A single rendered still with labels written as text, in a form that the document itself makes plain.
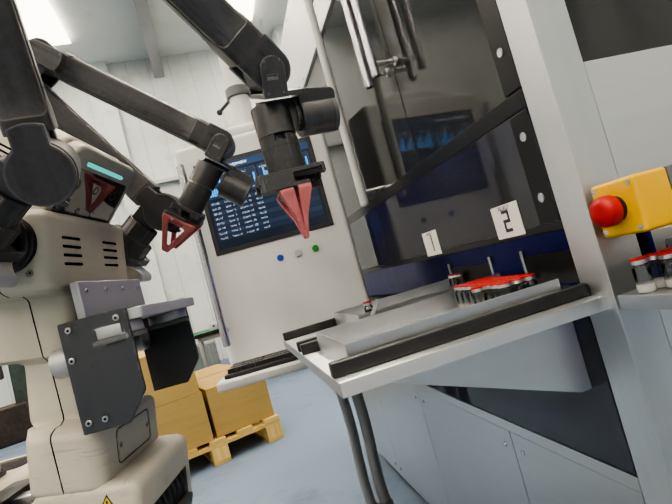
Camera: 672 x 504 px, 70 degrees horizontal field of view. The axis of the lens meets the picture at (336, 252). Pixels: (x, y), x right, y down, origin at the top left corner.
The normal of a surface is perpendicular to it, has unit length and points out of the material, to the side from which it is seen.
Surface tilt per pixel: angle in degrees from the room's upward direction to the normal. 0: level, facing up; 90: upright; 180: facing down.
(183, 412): 90
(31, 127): 115
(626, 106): 90
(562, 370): 90
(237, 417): 90
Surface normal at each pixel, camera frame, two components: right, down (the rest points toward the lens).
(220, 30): 0.25, 0.22
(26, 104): 0.43, 0.08
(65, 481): -0.01, -0.04
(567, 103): 0.21, -0.10
